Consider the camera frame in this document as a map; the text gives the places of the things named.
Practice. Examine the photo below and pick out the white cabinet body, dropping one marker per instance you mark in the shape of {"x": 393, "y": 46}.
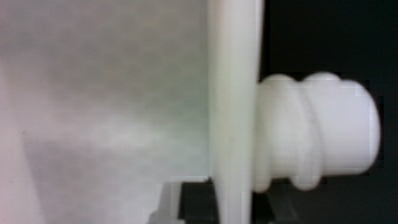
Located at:
{"x": 139, "y": 109}

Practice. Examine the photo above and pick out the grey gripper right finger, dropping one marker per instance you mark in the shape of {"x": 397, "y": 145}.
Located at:
{"x": 273, "y": 208}

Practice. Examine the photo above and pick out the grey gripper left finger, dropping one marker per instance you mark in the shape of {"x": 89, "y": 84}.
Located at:
{"x": 185, "y": 206}

